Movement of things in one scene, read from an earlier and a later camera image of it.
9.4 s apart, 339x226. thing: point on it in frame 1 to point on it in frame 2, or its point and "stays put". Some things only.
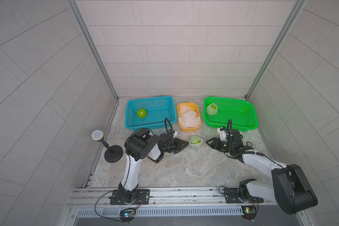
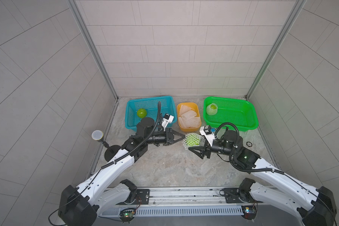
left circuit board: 127,214 stays put
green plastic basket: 242,113 stays put
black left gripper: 177,144 to 166,137
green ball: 212,109 stays put
